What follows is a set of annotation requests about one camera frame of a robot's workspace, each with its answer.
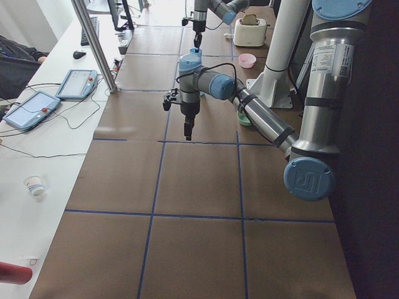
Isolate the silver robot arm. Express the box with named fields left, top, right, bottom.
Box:
left=163, top=1, right=372, bottom=201
left=181, top=0, right=251, bottom=53

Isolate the near teach pendant tablet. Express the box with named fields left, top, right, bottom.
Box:
left=3, top=91, right=60, bottom=131

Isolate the teach pendant tablet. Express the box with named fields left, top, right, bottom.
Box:
left=3, top=91, right=60, bottom=131
left=55, top=69, right=97, bottom=101

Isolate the black computer mouse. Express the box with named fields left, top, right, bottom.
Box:
left=72, top=50, right=87, bottom=60

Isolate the white paper cup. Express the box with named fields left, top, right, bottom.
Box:
left=23, top=176, right=44, bottom=196

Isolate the cream white toaster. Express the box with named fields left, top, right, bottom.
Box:
left=233, top=19, right=267, bottom=47

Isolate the far teach pendant tablet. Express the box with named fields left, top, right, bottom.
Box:
left=55, top=69, right=97, bottom=101

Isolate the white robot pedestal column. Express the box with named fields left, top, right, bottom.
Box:
left=247, top=0, right=310, bottom=108

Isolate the black monitor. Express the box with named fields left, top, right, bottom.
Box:
left=107, top=0, right=134, bottom=32

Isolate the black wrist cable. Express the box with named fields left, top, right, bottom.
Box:
left=176, top=63, right=247, bottom=94

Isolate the toast bread slice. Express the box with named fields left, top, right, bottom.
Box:
left=241, top=14, right=259, bottom=26

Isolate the mint green bowl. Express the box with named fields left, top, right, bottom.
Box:
left=237, top=112, right=252, bottom=126

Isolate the red cylinder bottle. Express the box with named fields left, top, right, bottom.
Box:
left=0, top=262, right=32, bottom=285

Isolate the black keyboard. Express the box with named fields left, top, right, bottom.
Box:
left=80, top=16, right=100, bottom=46

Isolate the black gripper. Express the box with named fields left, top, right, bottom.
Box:
left=163, top=88, right=200, bottom=141
left=181, top=11, right=206, bottom=52

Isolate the pink bowl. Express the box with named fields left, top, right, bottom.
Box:
left=238, top=53, right=257, bottom=69

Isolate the aluminium frame post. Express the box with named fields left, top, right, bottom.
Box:
left=71, top=0, right=118, bottom=93

